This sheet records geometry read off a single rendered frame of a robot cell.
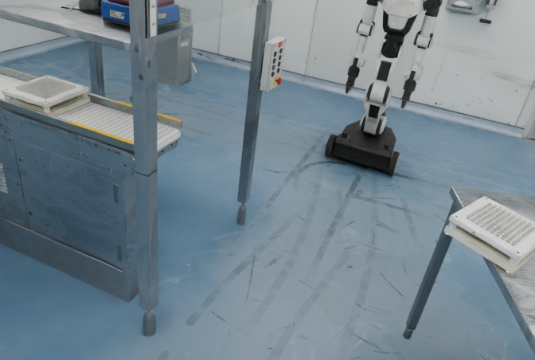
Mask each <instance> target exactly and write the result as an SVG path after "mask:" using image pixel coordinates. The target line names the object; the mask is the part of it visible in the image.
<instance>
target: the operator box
mask: <svg viewBox="0 0 535 360"><path fill-rule="evenodd" d="M281 41H283V43H282V46H281V47H279V43H280V42H281ZM285 44H286V38H285V37H275V38H273V39H271V40H270V41H267V42H265V47H264V50H263V53H264V61H263V68H262V76H261V79H260V90H262V91H265V92H270V91H271V90H272V89H273V88H275V87H276V86H277V85H278V84H276V85H274V79H275V76H278V79H279V77H280V76H281V74H282V67H283V57H284V50H285ZM280 48H282V49H283V51H282V53H281V54H280V53H279V50H280ZM275 51H276V52H277V54H276V57H274V52H275ZM279 55H281V56H282V57H281V60H280V62H281V61H282V62H281V63H280V66H279V67H278V62H279ZM274 58H275V59H276V58H277V60H276V61H275V63H274V64H273V59H274ZM273 65H275V69H274V70H272V66H273ZM277 68H281V69H280V70H279V73H277ZM272 72H275V73H274V76H273V77H271V73H272Z"/></svg>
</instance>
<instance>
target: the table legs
mask: <svg viewBox="0 0 535 360"><path fill-rule="evenodd" d="M456 212H458V209H457V207H456V205H455V203H454V202H453V203H452V205H451V208H450V211H449V214H448V215H447V219H446V221H445V223H444V226H443V229H442V232H441V234H440V236H439V239H438V241H437V244H436V247H435V250H434V252H433V254H432V258H431V260H430V262H429V265H428V268H427V270H426V272H425V275H424V278H423V280H422V283H421V285H420V289H419V291H418V293H417V295H416V298H415V301H414V304H413V305H412V309H411V311H410V313H409V316H408V319H407V322H406V324H407V326H406V327H405V330H404V333H403V336H404V337H405V338H406V339H410V338H411V336H412V332H413V330H415V329H416V326H417V324H418V322H419V320H420V316H421V315H422V312H423V310H424V307H425V304H426V302H427V301H428V297H429V295H430V293H431V290H432V287H433V285H434V283H435V280H436V277H437V276H438V273H439V270H440V268H441V265H442V263H443V260H444V258H445V256H446V254H447V250H448V248H449V246H450V244H451V241H452V238H453V237H451V236H450V235H447V234H446V233H445V232H444V229H445V227H446V226H447V225H449V222H450V221H449V220H448V219H449V217H450V216H451V215H452V214H453V213H456Z"/></svg>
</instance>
